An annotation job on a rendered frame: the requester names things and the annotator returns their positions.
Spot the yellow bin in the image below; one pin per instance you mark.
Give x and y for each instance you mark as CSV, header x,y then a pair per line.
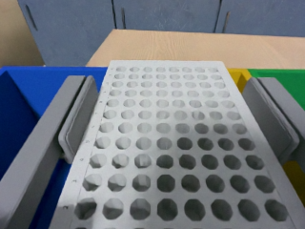
x,y
291,168

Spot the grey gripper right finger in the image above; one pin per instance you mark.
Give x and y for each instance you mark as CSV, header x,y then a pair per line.
x,y
279,117

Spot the green open-top bin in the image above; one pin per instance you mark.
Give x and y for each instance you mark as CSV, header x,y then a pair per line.
x,y
292,80

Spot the white well plate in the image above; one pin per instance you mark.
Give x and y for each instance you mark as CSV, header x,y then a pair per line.
x,y
173,145

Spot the blue bin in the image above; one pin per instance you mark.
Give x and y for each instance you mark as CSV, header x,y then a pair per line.
x,y
25,94

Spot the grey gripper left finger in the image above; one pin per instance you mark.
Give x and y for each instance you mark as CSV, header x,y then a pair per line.
x,y
57,134

